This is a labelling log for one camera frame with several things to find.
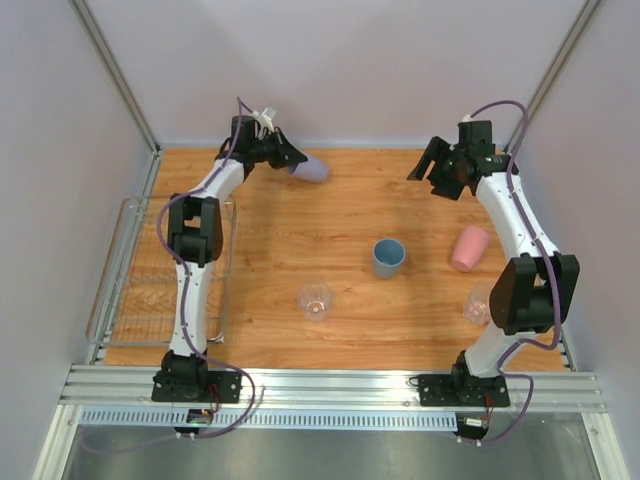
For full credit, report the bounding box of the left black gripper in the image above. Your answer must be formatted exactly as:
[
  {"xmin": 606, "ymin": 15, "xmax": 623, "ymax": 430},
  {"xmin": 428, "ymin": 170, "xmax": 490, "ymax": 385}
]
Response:
[{"xmin": 250, "ymin": 126, "xmax": 308, "ymax": 170}]

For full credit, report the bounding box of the purple plastic cup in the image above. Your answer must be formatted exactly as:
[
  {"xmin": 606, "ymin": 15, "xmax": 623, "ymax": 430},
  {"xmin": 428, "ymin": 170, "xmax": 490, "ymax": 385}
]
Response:
[{"xmin": 288, "ymin": 154, "xmax": 330, "ymax": 184}]

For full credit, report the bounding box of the pink plastic cup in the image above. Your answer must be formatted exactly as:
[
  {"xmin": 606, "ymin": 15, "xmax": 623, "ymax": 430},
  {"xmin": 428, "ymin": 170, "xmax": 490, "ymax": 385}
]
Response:
[{"xmin": 451, "ymin": 225, "xmax": 490, "ymax": 272}]

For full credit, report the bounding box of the blue plastic cup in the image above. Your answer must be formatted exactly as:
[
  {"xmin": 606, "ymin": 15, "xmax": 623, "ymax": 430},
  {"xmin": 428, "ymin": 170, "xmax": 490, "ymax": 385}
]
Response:
[{"xmin": 372, "ymin": 238, "xmax": 406, "ymax": 280}]

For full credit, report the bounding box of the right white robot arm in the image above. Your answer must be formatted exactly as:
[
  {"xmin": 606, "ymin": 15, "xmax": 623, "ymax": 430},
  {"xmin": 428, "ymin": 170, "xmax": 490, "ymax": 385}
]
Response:
[{"xmin": 408, "ymin": 118, "xmax": 580, "ymax": 407}]

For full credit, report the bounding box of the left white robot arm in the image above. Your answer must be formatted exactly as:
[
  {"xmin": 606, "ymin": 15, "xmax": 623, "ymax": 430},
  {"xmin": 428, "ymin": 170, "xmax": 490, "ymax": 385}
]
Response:
[{"xmin": 152, "ymin": 109, "xmax": 308, "ymax": 402}]

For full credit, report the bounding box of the clear glass cup right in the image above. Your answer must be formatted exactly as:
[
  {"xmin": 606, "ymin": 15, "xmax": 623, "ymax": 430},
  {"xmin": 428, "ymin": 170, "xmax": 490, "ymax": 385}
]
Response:
[{"xmin": 462, "ymin": 282, "xmax": 493, "ymax": 326}]

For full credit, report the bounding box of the clear glass cup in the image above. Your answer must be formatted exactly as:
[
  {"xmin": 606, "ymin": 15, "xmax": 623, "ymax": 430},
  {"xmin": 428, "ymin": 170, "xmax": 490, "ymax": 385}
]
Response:
[
  {"xmin": 297, "ymin": 281, "xmax": 333, "ymax": 321},
  {"xmin": 462, "ymin": 282, "xmax": 493, "ymax": 326}
]

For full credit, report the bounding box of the clear glass cup centre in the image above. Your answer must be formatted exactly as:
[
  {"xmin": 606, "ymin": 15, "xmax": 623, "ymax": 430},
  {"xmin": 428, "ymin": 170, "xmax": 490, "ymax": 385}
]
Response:
[{"xmin": 297, "ymin": 281, "xmax": 333, "ymax": 321}]

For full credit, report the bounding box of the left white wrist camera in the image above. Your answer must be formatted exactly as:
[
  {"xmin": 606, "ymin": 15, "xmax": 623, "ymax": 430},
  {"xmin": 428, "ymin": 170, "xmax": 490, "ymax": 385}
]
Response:
[{"xmin": 251, "ymin": 107, "xmax": 276, "ymax": 132}]

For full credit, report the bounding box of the wire dish rack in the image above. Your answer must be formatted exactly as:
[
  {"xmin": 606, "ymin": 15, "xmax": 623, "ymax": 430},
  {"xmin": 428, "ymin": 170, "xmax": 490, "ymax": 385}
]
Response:
[{"xmin": 86, "ymin": 195, "xmax": 236, "ymax": 346}]

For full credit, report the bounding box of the right aluminium frame post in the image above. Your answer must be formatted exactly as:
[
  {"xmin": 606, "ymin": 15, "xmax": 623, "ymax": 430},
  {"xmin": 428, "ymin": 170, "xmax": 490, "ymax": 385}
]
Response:
[{"xmin": 527, "ymin": 0, "xmax": 605, "ymax": 124}]

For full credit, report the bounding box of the aluminium frame post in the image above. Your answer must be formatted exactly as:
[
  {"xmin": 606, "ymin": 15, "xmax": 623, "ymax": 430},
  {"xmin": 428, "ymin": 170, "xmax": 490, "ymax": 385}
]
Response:
[
  {"xmin": 527, "ymin": 0, "xmax": 605, "ymax": 124},
  {"xmin": 68, "ymin": 0, "xmax": 161, "ymax": 154}
]

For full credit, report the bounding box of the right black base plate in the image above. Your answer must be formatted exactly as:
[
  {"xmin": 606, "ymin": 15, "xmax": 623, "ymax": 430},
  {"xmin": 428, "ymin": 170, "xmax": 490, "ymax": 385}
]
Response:
[{"xmin": 413, "ymin": 374, "xmax": 511, "ymax": 408}]

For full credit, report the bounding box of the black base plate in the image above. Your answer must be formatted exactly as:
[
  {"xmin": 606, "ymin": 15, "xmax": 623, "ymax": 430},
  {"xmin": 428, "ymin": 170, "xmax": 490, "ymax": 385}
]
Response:
[
  {"xmin": 151, "ymin": 370, "xmax": 241, "ymax": 404},
  {"xmin": 413, "ymin": 374, "xmax": 511, "ymax": 408}
]

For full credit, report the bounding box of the left aluminium frame post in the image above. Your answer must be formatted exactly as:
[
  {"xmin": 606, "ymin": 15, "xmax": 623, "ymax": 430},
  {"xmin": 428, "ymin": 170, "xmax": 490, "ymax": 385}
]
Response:
[{"xmin": 68, "ymin": 0, "xmax": 161, "ymax": 154}]

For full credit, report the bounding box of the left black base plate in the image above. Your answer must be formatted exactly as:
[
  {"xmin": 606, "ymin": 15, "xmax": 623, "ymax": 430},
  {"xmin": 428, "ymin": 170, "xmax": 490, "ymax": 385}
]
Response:
[{"xmin": 151, "ymin": 370, "xmax": 241, "ymax": 404}]

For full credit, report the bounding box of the aluminium front rail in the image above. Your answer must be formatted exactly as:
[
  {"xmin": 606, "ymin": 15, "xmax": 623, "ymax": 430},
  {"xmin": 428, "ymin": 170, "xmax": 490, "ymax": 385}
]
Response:
[{"xmin": 59, "ymin": 365, "xmax": 607, "ymax": 413}]

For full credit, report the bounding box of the slotted cable duct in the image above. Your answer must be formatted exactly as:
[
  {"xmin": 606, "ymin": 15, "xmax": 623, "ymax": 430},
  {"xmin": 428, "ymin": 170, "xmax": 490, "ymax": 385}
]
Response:
[{"xmin": 78, "ymin": 407, "xmax": 458, "ymax": 432}]

